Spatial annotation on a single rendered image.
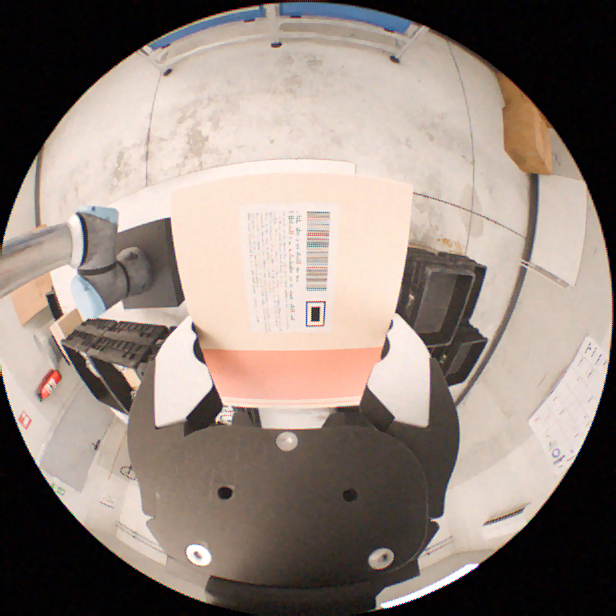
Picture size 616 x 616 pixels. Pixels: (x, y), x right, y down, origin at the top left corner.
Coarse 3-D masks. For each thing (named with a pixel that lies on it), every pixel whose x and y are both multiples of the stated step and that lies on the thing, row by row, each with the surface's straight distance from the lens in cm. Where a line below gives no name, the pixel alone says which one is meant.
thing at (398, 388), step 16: (400, 320) 12; (400, 336) 11; (416, 336) 11; (384, 352) 11; (400, 352) 10; (416, 352) 10; (384, 368) 9; (400, 368) 9; (416, 368) 9; (368, 384) 8; (384, 384) 8; (400, 384) 8; (416, 384) 8; (368, 400) 8; (384, 400) 7; (400, 400) 8; (416, 400) 8; (368, 416) 8; (384, 416) 8; (400, 416) 7; (416, 416) 8; (384, 432) 8
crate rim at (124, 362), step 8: (88, 352) 84; (96, 352) 81; (104, 352) 78; (104, 360) 76; (112, 360) 71; (120, 360) 69; (128, 360) 67; (96, 368) 89; (136, 368) 64; (112, 392) 96
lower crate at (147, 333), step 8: (120, 320) 94; (120, 328) 88; (128, 328) 86; (136, 328) 84; (144, 328) 81; (152, 328) 79; (160, 328) 77; (168, 328) 76; (112, 336) 85; (120, 336) 81; (128, 336) 79; (136, 336) 76; (144, 336) 76; (152, 336) 74; (160, 336) 74; (152, 344) 69
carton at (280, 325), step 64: (192, 192) 10; (256, 192) 9; (320, 192) 9; (384, 192) 10; (192, 256) 11; (256, 256) 10; (320, 256) 9; (384, 256) 10; (192, 320) 12; (256, 320) 11; (320, 320) 11; (384, 320) 12; (256, 384) 15; (320, 384) 14
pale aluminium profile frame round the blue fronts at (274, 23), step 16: (272, 16) 162; (288, 16) 165; (304, 16) 164; (208, 32) 170; (272, 32) 170; (288, 32) 173; (304, 32) 173; (320, 32) 175; (384, 32) 170; (416, 32) 170; (160, 48) 186; (208, 48) 182; (384, 48) 182; (400, 48) 184; (160, 64) 195
